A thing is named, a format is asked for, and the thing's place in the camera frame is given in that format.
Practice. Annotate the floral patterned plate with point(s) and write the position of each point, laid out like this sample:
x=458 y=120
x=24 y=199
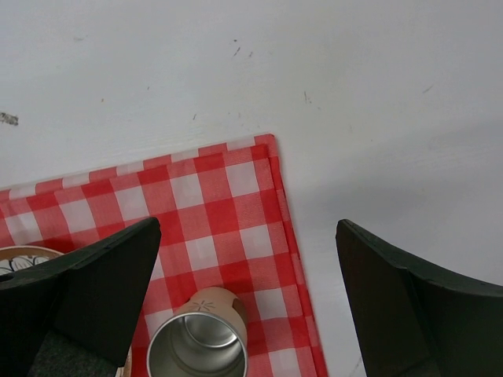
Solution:
x=22 y=257

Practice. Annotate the red white checkered cloth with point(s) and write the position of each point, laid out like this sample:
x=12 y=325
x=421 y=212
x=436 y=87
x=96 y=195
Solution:
x=225 y=222

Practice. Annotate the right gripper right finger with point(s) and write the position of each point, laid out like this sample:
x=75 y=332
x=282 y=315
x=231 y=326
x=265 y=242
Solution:
x=413 y=317

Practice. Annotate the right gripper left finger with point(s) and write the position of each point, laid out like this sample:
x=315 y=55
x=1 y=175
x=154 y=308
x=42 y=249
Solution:
x=76 y=314

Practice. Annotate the metal cup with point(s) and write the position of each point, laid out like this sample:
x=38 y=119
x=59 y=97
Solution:
x=207 y=336

